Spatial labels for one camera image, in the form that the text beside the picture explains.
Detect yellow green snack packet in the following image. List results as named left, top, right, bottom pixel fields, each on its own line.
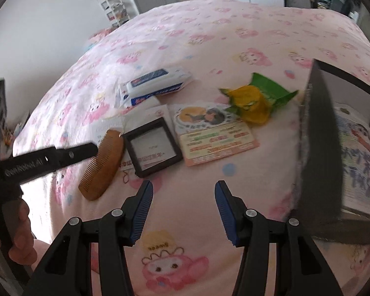
left=219, top=72, right=300, bottom=125

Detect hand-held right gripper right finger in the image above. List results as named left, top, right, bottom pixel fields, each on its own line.
left=214, top=180, right=346, bottom=296

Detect person's left hand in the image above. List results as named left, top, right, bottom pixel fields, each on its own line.
left=0, top=197, right=38, bottom=266

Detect black storage box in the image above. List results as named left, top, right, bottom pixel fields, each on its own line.
left=297, top=58, right=370, bottom=248

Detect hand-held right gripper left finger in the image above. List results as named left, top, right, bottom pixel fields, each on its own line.
left=23, top=180, right=155, bottom=296

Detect colourful illustrated leaflet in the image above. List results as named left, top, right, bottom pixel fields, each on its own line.
left=172, top=103, right=261, bottom=167

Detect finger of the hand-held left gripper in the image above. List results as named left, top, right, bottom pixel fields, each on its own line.
left=48, top=141, right=98, bottom=169

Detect pink printed blanket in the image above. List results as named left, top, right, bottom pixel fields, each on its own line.
left=12, top=0, right=370, bottom=296

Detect wooden comb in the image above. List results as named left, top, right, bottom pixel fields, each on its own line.
left=78, top=129, right=126, bottom=201

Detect white paper card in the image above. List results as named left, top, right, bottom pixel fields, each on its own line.
left=92, top=116, right=125, bottom=145

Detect white shelf rack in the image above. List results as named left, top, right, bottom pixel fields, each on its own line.
left=98, top=0, right=134, bottom=29

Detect pink white paper leaflet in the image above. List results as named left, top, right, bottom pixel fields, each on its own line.
left=118, top=105, right=177, bottom=177

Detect white blue wet wipes pack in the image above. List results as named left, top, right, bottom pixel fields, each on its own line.
left=115, top=67, right=193, bottom=109

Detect black square framed mirror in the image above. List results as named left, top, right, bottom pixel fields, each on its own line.
left=122, top=116, right=184, bottom=178

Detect illustrated book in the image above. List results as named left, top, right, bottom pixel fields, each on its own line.
left=332, top=105, right=370, bottom=217

